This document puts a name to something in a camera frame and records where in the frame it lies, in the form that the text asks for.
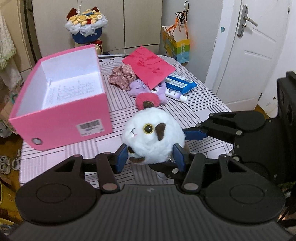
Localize striped tablecloth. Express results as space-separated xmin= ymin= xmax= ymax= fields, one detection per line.
xmin=19 ymin=54 xmax=233 ymax=187

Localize patterned slippers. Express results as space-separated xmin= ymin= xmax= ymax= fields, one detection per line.
xmin=0 ymin=156 xmax=21 ymax=175

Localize colourful paper gift bag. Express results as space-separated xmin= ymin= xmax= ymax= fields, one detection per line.
xmin=162 ymin=24 xmax=190 ymax=64

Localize white door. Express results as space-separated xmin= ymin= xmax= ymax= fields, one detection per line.
xmin=213 ymin=1 xmax=290 ymax=111

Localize white toothpaste tube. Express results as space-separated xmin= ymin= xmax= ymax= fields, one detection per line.
xmin=165 ymin=88 xmax=188 ymax=103

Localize cream green knitted cardigan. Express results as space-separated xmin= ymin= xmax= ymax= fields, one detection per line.
xmin=0 ymin=12 xmax=16 ymax=70

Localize pink fluffy pompom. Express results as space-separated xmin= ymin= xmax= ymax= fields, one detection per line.
xmin=135 ymin=92 xmax=161 ymax=110

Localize snack bouquet blue wrap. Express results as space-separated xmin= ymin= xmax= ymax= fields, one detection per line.
xmin=65 ymin=6 xmax=108 ymax=55

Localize red paper card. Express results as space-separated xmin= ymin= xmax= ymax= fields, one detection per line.
xmin=122 ymin=46 xmax=175 ymax=89

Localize blue wet wipes pack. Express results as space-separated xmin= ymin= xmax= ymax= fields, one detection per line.
xmin=165 ymin=74 xmax=198 ymax=95

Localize purple plush toy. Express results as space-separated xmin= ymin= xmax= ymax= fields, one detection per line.
xmin=128 ymin=79 xmax=168 ymax=105

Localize black cords on hook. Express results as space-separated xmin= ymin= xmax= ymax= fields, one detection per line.
xmin=175 ymin=1 xmax=190 ymax=28

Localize floral pink scrunchie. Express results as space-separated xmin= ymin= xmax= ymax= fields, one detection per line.
xmin=108 ymin=64 xmax=137 ymax=90

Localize pink storage box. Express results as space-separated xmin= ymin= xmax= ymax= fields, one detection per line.
xmin=9 ymin=45 xmax=112 ymax=151

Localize white plush owl toy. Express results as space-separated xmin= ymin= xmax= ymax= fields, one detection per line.
xmin=122 ymin=107 xmax=186 ymax=165

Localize silver door handle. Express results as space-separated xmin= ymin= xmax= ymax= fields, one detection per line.
xmin=237 ymin=5 xmax=258 ymax=38

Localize beige wardrobe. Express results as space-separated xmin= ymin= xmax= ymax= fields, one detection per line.
xmin=19 ymin=1 xmax=163 ymax=65

